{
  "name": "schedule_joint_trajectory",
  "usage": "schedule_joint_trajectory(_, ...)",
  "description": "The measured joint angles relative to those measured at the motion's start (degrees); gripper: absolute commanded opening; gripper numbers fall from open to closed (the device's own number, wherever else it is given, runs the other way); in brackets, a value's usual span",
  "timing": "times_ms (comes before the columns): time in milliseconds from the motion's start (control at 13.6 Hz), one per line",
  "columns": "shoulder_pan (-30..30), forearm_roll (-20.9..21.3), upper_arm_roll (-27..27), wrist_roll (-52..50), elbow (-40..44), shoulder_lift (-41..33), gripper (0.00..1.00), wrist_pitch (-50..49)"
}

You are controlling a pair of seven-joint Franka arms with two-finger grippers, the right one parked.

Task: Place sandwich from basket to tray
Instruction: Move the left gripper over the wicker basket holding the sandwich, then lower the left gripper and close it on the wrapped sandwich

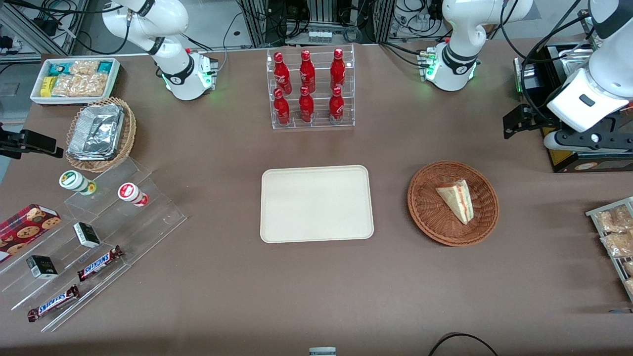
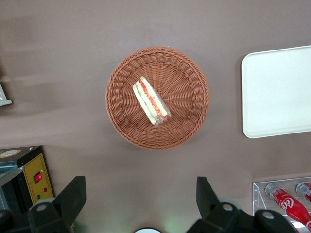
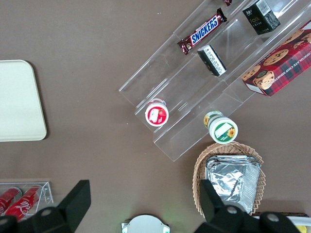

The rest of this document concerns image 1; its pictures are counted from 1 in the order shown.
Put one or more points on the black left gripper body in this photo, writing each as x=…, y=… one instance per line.
x=538, y=117

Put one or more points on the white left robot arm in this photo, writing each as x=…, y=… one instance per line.
x=460, y=29

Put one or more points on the light wicker basket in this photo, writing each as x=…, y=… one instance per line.
x=128, y=133

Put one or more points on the triangular wrapped sandwich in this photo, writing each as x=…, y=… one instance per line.
x=457, y=200

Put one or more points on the tray of packaged snacks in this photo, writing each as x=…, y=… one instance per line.
x=593, y=212

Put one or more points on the brown wicker basket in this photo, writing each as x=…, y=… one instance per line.
x=430, y=207

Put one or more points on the cream plastic tray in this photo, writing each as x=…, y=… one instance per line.
x=316, y=203

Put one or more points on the green lid yoghurt cup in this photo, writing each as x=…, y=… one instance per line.
x=74, y=181

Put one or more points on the yellow snack packet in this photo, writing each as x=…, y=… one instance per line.
x=47, y=86

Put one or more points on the silver foil container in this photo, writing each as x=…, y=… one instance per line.
x=96, y=131

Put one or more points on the black storage crate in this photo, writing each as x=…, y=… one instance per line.
x=593, y=160

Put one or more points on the large clear cracker bag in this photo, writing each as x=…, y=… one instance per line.
x=79, y=85

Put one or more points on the teal snack packet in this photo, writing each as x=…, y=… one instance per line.
x=106, y=67
x=56, y=68

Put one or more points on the red tartan cookie box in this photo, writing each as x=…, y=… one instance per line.
x=24, y=230

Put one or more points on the small clear cracker bag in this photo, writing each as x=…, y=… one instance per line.
x=84, y=67

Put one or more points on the white rectangular snack bin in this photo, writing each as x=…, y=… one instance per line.
x=114, y=79

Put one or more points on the small black box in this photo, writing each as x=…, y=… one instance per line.
x=86, y=235
x=42, y=267

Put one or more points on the red lid yoghurt cup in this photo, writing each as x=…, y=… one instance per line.
x=131, y=193

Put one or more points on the clear bag of nuts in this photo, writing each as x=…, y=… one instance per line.
x=629, y=268
x=613, y=219
x=618, y=244

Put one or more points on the brown Snickers bar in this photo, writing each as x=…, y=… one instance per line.
x=53, y=303
x=99, y=263

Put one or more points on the clear acrylic stepped shelf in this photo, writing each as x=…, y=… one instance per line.
x=148, y=222

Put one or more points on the red cola bottle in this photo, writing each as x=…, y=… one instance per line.
x=307, y=73
x=282, y=74
x=336, y=106
x=281, y=109
x=338, y=70
x=306, y=106

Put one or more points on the clear acrylic bottle rack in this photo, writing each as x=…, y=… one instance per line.
x=321, y=124

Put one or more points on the aluminium equipment rack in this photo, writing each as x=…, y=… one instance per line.
x=321, y=15

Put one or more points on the grey metal frame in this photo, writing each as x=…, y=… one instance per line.
x=29, y=34

